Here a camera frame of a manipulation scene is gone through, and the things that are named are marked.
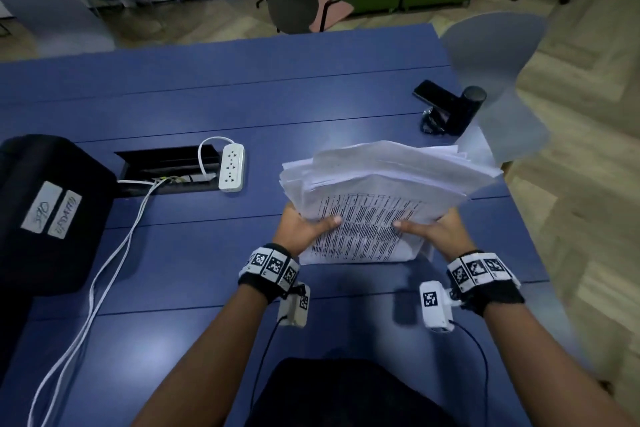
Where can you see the person's left hand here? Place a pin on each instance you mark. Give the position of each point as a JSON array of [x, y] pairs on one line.
[[294, 236]]

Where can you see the person's right hand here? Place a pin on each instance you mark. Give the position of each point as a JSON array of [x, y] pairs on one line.
[[442, 236]]

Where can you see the person's left thumb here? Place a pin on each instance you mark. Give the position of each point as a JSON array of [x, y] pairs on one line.
[[326, 224]]

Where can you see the person's right thumb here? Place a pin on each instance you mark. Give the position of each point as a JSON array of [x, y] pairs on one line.
[[409, 226]]

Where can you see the stack of printed paper sheets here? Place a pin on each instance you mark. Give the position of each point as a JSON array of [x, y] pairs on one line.
[[385, 191]]

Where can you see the person's right forearm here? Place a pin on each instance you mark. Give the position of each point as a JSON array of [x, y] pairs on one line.
[[550, 366]]

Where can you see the person's left forearm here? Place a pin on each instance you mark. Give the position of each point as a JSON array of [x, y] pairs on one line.
[[210, 361]]

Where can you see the left wristband with marker tags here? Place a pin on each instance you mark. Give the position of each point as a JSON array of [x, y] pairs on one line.
[[270, 269]]

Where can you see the wristband with marker tags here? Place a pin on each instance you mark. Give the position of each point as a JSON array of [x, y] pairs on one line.
[[270, 269], [482, 276]]

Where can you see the right wristband with marker tags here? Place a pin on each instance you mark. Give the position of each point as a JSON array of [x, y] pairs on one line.
[[482, 276]]

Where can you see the white power strip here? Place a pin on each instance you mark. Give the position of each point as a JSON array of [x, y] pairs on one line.
[[232, 167]]

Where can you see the black cylinder device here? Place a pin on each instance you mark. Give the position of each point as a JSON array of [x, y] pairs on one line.
[[457, 114]]

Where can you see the black smartphone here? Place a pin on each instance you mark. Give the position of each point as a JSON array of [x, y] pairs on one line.
[[434, 94]]

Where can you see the person's black trousers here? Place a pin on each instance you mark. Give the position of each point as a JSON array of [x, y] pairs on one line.
[[345, 394]]

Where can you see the white handwritten label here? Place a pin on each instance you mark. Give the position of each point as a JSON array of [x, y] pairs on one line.
[[42, 207], [65, 214]]

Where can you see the black paper shredder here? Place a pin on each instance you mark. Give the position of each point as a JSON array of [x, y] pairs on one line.
[[47, 211]]

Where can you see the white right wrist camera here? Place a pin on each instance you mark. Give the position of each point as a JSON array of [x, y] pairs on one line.
[[436, 305]]

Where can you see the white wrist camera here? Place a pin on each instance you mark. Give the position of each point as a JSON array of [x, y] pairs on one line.
[[296, 305], [436, 305]]

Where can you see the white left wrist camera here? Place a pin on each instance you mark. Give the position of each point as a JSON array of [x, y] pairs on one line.
[[296, 305]]

